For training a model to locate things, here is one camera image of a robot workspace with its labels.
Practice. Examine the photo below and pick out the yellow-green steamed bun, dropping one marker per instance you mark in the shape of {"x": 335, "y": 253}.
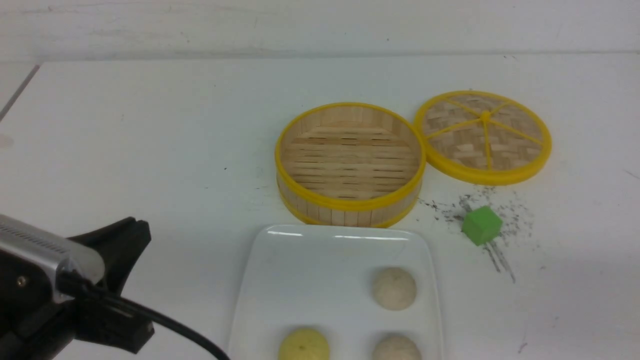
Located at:
{"x": 304, "y": 343}

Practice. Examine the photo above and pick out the green foam cube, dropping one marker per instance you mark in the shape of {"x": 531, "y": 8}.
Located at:
{"x": 481, "y": 225}

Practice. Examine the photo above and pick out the white rectangular plate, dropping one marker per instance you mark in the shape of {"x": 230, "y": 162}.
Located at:
{"x": 322, "y": 277}

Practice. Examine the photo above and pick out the white steamed bun front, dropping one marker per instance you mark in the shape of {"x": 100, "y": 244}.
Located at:
{"x": 396, "y": 347}

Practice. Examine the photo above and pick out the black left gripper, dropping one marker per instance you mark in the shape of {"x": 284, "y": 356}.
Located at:
{"x": 34, "y": 327}

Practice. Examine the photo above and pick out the white steamed bun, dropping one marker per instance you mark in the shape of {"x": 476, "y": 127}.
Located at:
{"x": 394, "y": 289}
{"x": 396, "y": 347}

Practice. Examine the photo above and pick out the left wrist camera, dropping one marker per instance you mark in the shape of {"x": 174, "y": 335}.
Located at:
{"x": 51, "y": 253}

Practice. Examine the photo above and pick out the bamboo steamer lid yellow rim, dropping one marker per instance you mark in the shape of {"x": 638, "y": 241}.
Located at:
{"x": 483, "y": 138}

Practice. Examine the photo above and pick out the bamboo steamer basket yellow rim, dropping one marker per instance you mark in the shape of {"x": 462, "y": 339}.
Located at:
{"x": 350, "y": 164}

